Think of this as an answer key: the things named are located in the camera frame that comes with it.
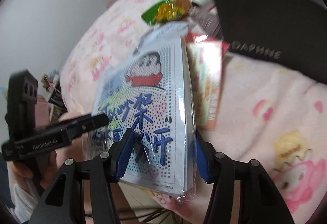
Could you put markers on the green snack packet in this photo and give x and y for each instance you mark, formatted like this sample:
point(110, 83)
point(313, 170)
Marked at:
point(163, 12)

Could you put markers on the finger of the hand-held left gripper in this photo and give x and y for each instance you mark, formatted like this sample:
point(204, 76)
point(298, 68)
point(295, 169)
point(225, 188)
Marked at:
point(89, 121)

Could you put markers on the cartoon bead pattern packet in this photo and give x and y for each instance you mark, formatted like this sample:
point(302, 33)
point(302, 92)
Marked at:
point(153, 91)

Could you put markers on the person's left forearm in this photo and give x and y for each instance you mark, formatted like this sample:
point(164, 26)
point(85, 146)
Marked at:
point(23, 203)

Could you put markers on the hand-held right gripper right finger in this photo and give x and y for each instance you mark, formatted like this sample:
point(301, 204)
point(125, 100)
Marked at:
point(201, 162)

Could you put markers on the pink printed blanket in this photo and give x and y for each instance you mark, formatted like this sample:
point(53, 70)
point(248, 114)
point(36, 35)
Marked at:
point(268, 111)

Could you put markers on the person's left hand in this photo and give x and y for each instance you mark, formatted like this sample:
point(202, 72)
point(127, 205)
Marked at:
point(25, 173)

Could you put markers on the black cardboard box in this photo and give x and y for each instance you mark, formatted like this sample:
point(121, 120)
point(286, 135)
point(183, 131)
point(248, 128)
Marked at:
point(255, 22)

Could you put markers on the orange printed card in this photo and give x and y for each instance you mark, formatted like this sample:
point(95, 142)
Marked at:
point(207, 86)

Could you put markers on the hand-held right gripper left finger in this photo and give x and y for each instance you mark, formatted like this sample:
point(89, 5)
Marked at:
point(126, 157)

